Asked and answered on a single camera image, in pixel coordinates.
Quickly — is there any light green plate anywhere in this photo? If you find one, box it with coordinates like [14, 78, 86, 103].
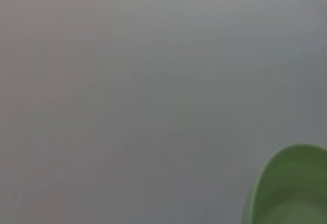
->
[241, 143, 327, 224]

